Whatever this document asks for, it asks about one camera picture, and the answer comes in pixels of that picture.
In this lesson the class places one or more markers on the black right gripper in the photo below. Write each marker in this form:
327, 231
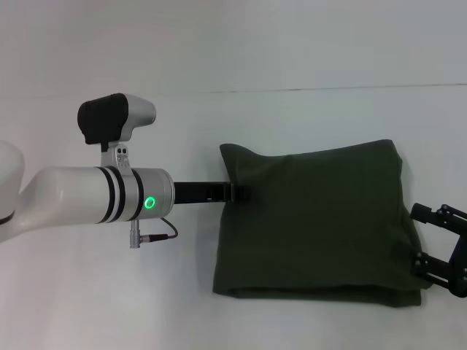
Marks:
460, 262

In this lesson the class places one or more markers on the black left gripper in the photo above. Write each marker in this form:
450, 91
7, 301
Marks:
200, 192

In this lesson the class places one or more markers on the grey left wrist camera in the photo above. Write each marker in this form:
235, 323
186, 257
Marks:
113, 116

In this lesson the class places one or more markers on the dark green FREE! t-shirt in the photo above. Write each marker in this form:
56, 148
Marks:
313, 226

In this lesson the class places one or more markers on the white and silver left arm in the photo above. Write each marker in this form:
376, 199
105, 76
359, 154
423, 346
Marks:
73, 197

